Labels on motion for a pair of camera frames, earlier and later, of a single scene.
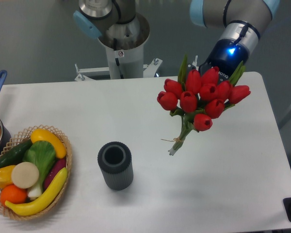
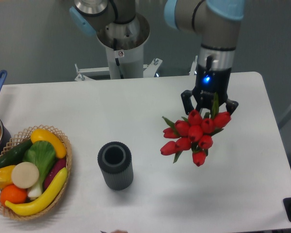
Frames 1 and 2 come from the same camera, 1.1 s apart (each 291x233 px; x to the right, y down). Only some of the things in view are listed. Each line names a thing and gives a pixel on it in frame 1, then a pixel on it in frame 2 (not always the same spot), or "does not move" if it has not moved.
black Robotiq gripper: (228, 56) -> (208, 82)
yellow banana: (38, 204) does not move
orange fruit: (13, 194) does not move
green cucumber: (13, 157) does not move
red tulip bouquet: (197, 97) -> (194, 133)
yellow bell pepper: (2, 176) does not move
